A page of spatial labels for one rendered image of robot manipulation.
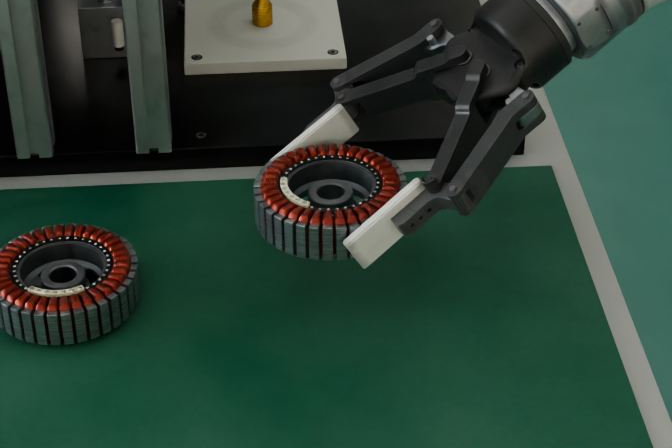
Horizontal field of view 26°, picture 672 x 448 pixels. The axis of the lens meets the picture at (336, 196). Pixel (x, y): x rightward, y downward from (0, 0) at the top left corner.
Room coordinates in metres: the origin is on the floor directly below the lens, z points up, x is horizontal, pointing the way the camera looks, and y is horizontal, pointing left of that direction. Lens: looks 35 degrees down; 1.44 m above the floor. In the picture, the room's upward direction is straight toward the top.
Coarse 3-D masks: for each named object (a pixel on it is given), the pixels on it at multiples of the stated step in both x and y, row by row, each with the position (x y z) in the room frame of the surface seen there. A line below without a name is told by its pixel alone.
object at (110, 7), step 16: (80, 0) 1.21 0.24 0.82; (96, 0) 1.21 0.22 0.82; (112, 0) 1.21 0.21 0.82; (80, 16) 1.19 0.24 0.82; (96, 16) 1.20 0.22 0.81; (112, 16) 1.20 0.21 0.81; (80, 32) 1.20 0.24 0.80; (96, 32) 1.20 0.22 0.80; (96, 48) 1.20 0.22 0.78; (112, 48) 1.20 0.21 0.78
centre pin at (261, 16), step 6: (258, 0) 1.24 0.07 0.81; (264, 0) 1.24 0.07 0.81; (252, 6) 1.24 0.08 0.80; (258, 6) 1.24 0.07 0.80; (264, 6) 1.24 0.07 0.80; (270, 6) 1.24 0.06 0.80; (252, 12) 1.24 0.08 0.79; (258, 12) 1.24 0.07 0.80; (264, 12) 1.24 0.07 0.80; (270, 12) 1.24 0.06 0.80; (252, 18) 1.24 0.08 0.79; (258, 18) 1.24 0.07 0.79; (264, 18) 1.24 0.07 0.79; (270, 18) 1.24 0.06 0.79; (258, 24) 1.24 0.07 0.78; (264, 24) 1.24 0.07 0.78; (270, 24) 1.24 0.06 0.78
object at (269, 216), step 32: (288, 160) 0.90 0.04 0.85; (320, 160) 0.91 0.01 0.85; (352, 160) 0.91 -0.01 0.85; (384, 160) 0.90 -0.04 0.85; (256, 192) 0.87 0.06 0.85; (288, 192) 0.86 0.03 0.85; (320, 192) 0.88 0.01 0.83; (352, 192) 0.87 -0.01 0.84; (384, 192) 0.86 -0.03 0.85; (256, 224) 0.86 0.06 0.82; (288, 224) 0.83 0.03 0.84; (320, 224) 0.83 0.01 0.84; (352, 224) 0.82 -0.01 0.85; (320, 256) 0.82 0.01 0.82; (352, 256) 0.82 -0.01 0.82
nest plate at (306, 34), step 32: (192, 0) 1.29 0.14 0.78; (224, 0) 1.29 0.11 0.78; (288, 0) 1.29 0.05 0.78; (320, 0) 1.29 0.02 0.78; (192, 32) 1.22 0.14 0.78; (224, 32) 1.22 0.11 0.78; (256, 32) 1.22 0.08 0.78; (288, 32) 1.22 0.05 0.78; (320, 32) 1.22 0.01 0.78; (192, 64) 1.17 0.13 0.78; (224, 64) 1.17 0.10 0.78; (256, 64) 1.17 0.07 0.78; (288, 64) 1.17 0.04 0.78; (320, 64) 1.17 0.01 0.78
